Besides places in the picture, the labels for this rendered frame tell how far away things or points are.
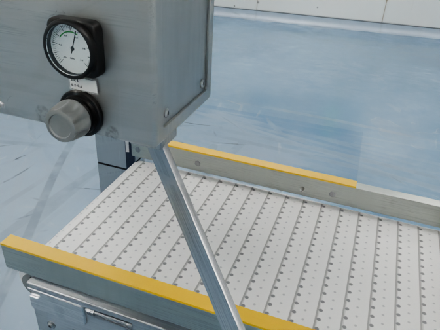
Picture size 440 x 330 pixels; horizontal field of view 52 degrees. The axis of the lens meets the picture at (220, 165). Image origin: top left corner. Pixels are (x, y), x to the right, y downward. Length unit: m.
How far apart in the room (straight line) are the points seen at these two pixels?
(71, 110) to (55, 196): 1.82
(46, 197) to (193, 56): 1.82
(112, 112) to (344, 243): 0.36
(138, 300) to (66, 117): 0.22
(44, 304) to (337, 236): 0.36
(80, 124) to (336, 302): 0.33
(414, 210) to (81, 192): 1.69
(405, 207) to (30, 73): 0.48
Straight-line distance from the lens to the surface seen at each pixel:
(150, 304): 0.46
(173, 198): 0.36
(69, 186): 2.18
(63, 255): 0.50
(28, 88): 0.35
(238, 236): 0.57
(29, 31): 0.33
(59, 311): 0.55
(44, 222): 1.98
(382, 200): 0.64
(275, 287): 0.51
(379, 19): 5.46
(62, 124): 0.31
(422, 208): 0.64
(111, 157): 0.77
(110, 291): 0.47
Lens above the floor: 1.16
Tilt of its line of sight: 30 degrees down
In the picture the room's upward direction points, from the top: 3 degrees clockwise
